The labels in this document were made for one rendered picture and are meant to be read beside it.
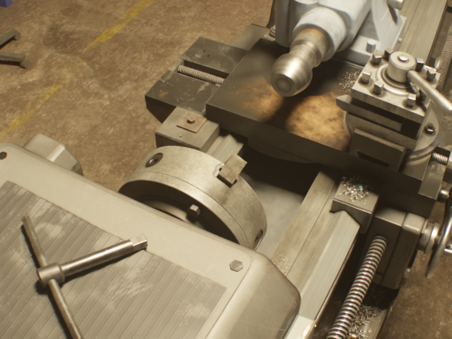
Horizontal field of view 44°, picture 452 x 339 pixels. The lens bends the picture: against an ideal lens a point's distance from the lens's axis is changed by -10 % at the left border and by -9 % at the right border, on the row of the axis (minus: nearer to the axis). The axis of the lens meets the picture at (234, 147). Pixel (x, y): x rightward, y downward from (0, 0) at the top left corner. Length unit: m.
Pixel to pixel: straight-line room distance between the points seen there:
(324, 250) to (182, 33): 2.25
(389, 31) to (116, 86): 1.68
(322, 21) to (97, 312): 0.96
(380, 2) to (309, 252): 0.74
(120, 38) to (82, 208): 2.67
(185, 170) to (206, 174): 0.03
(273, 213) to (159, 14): 2.21
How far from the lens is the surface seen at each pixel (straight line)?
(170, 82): 1.66
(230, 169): 0.97
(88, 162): 2.70
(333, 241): 1.34
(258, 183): 1.60
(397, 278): 1.63
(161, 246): 0.72
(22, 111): 3.06
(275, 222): 1.52
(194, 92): 1.62
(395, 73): 1.26
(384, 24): 1.72
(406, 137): 1.28
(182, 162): 0.97
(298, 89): 1.31
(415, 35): 2.02
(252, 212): 0.99
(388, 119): 1.27
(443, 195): 1.73
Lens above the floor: 1.92
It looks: 45 degrees down
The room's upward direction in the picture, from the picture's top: 1 degrees clockwise
